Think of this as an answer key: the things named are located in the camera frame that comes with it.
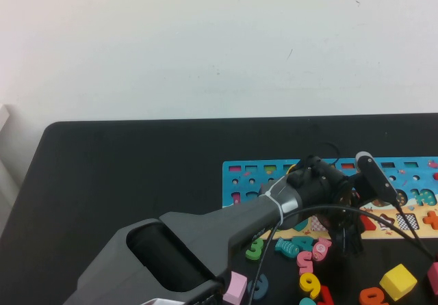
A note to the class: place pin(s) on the lilac foam cube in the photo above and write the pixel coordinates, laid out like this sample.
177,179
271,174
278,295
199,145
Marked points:
236,288

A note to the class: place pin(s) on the blue wooden number six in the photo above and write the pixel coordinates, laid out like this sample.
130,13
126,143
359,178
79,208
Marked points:
263,281

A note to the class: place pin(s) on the orange wooden plus piece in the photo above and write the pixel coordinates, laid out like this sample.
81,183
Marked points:
432,219

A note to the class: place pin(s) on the red wooden number seven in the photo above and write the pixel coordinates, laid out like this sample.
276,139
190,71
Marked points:
326,296

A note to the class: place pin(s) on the teal wooden fish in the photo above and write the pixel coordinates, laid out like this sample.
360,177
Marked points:
287,248

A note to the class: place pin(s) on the colourful wooden number puzzle board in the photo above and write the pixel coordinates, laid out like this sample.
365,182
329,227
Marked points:
246,182

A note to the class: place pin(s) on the pink wooden fish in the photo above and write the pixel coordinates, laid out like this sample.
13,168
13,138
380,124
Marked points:
321,249

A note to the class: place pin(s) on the teal wooden number four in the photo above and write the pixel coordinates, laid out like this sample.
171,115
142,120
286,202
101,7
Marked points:
305,241

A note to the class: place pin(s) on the teal rounded wooden piece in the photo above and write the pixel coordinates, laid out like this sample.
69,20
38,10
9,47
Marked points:
307,302

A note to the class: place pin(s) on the yellow rubber duck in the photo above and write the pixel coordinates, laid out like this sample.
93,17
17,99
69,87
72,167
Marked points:
291,171

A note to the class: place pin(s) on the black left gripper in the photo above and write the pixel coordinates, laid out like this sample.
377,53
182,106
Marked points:
345,219

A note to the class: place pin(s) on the magenta foam cube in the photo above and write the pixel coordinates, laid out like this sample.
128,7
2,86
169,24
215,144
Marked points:
434,274

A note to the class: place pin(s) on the yellow wooden number nine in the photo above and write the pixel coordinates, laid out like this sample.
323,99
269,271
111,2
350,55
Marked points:
316,284

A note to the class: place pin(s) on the teal wooden heart piece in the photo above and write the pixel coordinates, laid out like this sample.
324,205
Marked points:
302,225

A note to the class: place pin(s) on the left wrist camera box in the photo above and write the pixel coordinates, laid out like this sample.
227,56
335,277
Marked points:
374,178

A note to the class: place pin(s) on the yellow foam cube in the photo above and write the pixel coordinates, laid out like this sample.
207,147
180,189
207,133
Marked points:
398,281

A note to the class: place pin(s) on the orange wooden number piece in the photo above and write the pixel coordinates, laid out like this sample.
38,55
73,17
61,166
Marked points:
367,296

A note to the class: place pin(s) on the red wooden triangle piece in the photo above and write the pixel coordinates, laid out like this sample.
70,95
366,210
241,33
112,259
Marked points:
369,224

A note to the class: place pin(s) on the pink wooden number five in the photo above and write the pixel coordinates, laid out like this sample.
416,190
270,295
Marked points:
304,264

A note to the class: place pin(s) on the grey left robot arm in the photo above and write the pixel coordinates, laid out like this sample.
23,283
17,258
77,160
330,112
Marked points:
205,236

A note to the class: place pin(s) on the green wooden number three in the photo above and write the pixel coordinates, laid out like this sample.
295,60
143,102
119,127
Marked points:
255,252

